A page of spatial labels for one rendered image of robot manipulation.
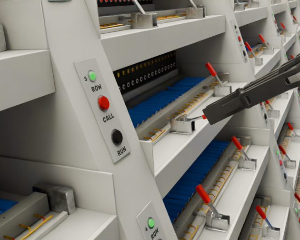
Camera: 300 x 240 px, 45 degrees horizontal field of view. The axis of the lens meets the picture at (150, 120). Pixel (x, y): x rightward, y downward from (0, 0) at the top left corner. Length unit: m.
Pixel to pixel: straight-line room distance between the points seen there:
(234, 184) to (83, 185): 0.50
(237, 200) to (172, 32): 0.37
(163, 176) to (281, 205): 0.68
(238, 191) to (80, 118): 0.51
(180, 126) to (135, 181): 0.21
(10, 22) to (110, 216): 0.23
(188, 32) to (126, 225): 0.45
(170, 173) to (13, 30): 0.29
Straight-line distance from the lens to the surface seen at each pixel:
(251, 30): 1.73
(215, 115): 0.61
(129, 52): 0.53
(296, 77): 0.52
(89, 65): 0.43
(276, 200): 1.15
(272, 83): 0.53
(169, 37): 0.67
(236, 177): 0.89
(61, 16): 0.43
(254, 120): 1.06
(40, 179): 0.46
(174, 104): 0.74
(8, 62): 0.36
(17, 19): 0.41
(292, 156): 1.49
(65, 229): 0.41
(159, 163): 0.53
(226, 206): 0.77
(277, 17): 2.42
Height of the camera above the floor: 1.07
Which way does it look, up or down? 8 degrees down
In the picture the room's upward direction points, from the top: 21 degrees counter-clockwise
